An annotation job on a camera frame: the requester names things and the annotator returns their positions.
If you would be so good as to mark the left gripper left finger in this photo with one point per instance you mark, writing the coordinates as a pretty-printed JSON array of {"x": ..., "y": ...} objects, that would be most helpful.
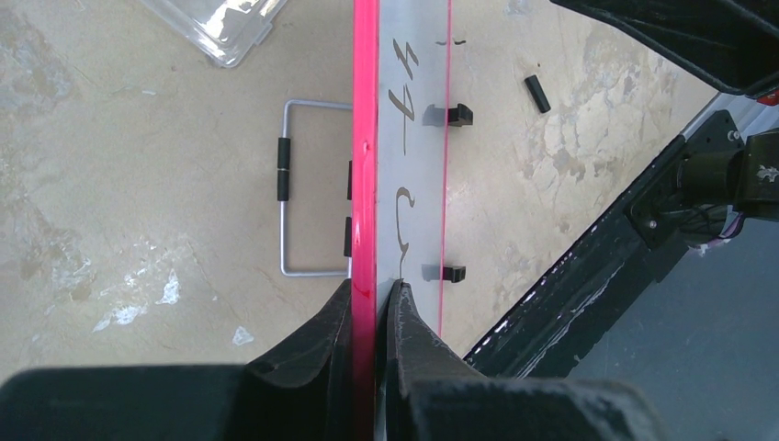
[{"x": 298, "y": 390}]

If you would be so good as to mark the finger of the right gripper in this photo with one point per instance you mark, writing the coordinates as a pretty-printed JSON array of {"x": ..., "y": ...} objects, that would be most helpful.
[{"x": 730, "y": 45}]

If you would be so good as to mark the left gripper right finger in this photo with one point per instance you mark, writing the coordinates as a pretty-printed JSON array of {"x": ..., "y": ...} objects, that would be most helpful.
[{"x": 432, "y": 394}]

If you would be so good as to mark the black marker cap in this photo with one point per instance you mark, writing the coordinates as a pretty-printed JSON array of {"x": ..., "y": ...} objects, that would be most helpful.
[{"x": 537, "y": 93}]

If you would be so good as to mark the red framed whiteboard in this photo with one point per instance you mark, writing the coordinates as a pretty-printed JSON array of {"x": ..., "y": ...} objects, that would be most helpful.
[{"x": 401, "y": 68}]

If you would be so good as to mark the clear plastic parts box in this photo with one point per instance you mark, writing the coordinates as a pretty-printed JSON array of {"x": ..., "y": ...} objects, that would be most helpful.
[{"x": 225, "y": 30}]

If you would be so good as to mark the aluminium frame rail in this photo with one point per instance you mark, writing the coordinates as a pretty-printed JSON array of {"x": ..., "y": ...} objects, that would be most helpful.
[{"x": 749, "y": 116}]

